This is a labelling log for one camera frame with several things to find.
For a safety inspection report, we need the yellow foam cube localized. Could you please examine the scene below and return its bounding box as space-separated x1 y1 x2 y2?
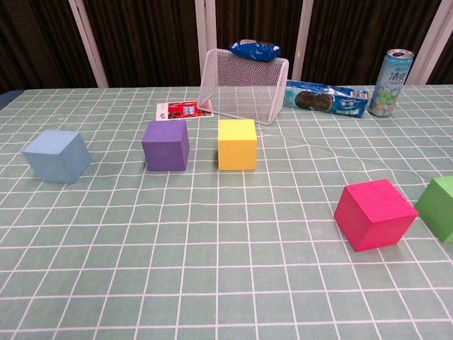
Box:
217 118 258 171

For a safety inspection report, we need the purple foam cube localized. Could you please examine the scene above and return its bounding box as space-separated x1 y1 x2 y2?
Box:
141 120 190 172

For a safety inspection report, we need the magenta foam cube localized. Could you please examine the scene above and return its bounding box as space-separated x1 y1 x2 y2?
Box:
333 178 419 253

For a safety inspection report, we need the green foam cube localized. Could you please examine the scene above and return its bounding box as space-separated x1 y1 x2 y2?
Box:
413 175 453 244

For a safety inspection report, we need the red and white card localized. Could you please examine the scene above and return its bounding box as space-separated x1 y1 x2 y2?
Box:
155 100 215 123

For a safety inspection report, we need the green checked tablecloth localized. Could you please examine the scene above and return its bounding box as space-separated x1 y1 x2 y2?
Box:
0 84 453 340

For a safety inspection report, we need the long blue cookie package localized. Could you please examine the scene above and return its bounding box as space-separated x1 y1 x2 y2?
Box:
282 79 372 119

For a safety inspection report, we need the small blue cookie packet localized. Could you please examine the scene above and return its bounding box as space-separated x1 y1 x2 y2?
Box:
228 39 282 63

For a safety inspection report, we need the light blue foam cube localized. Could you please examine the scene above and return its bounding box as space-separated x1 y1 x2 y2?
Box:
21 129 92 184

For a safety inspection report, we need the light blue drink can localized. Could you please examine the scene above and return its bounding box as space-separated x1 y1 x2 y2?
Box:
367 48 415 118

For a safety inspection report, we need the blue table pad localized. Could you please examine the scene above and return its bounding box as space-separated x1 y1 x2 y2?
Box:
0 89 22 111

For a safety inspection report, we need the white wire mesh basket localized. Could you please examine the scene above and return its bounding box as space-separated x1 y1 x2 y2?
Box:
197 48 290 126

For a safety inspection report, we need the white frame post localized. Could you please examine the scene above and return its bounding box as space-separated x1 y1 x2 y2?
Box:
417 0 453 85
194 0 217 88
67 0 109 89
292 0 314 81

